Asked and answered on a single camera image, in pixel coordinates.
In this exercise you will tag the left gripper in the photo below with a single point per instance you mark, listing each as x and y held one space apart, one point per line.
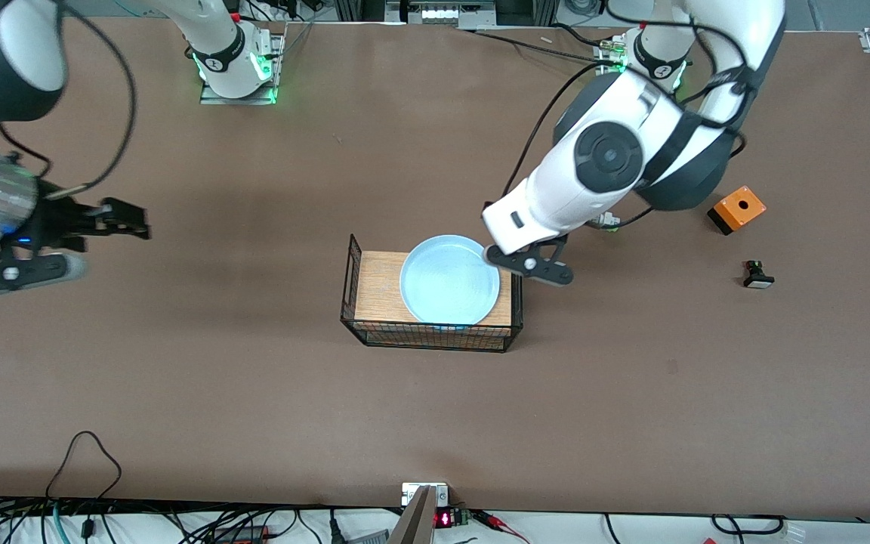
487 205

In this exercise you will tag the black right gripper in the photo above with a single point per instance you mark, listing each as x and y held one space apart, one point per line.
56 220

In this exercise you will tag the light blue round plate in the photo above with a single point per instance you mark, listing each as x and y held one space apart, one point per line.
446 283

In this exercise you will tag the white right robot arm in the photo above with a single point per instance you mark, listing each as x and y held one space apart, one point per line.
216 45

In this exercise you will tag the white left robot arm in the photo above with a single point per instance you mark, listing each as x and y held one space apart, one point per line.
609 155

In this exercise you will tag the white green contact block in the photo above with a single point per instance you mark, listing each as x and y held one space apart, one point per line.
607 221

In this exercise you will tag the black square pushbutton white cap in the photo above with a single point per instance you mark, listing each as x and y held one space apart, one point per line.
758 277

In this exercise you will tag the red digit display module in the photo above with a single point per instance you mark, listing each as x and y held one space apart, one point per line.
451 518

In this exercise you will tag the red probe clips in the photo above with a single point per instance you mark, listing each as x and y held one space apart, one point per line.
499 526

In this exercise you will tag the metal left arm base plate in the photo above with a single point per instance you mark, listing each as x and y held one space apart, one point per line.
603 57

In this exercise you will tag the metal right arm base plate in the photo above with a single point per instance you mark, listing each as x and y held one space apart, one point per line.
278 68

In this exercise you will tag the orange button enclosure box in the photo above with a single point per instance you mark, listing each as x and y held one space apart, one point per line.
737 208

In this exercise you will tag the aluminium frame with lights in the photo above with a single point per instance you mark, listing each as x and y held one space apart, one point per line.
442 13

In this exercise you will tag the silver metal bracket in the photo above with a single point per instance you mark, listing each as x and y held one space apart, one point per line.
414 492

